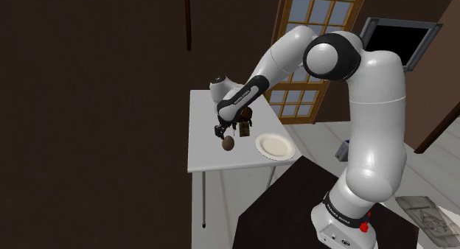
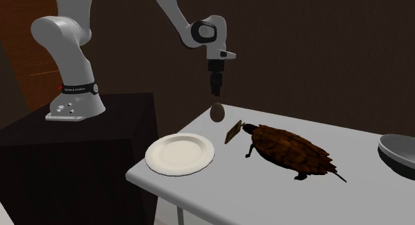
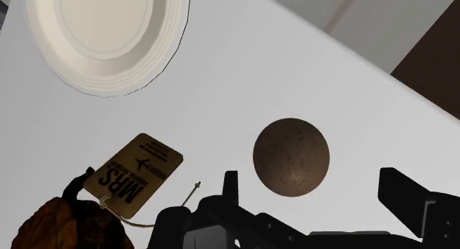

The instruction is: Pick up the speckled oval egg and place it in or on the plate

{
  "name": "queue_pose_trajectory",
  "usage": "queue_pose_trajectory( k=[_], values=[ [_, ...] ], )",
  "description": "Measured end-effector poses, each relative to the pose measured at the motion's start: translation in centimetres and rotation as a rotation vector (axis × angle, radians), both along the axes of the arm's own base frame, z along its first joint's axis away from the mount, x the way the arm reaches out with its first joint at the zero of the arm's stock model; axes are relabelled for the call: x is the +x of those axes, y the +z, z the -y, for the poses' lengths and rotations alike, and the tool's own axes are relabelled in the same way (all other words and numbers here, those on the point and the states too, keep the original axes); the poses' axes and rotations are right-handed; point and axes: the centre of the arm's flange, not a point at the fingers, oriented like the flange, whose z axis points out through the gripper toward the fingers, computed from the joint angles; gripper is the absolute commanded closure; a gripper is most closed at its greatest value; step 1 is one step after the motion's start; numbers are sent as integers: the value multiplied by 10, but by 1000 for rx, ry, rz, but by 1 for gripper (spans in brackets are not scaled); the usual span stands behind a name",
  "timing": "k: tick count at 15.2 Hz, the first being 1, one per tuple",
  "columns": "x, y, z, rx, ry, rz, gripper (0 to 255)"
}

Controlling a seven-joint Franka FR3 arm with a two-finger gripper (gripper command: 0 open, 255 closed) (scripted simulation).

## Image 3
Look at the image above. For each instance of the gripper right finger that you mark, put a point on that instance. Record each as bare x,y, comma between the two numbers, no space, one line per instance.
406,201

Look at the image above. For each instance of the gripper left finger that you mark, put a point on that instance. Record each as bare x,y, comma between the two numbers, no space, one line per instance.
215,214

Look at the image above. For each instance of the brown speckled ball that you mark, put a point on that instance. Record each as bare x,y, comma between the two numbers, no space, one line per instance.
291,157

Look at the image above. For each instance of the dark brown crumpled bag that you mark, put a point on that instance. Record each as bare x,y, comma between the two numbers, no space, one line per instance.
68,225

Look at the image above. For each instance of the white round plate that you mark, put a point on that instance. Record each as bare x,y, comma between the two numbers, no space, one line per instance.
104,29

